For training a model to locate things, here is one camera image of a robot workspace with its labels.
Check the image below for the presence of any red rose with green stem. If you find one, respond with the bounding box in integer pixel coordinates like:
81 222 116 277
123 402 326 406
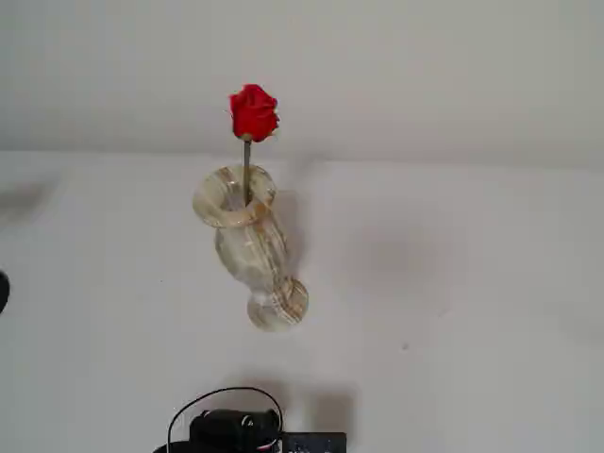
228 83 280 210

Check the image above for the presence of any marbled onyx stone vase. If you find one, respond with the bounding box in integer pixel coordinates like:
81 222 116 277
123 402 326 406
192 162 310 333

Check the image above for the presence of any black wrist camera board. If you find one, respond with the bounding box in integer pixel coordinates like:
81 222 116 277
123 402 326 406
281 431 348 453

